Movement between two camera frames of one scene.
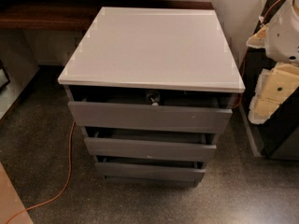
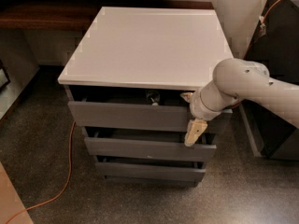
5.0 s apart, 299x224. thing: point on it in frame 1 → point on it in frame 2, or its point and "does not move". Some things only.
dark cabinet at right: x=278 y=137 does not move
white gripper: x=284 y=37 → x=196 y=108
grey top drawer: x=188 y=112 does not move
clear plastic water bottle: x=152 y=96 does not move
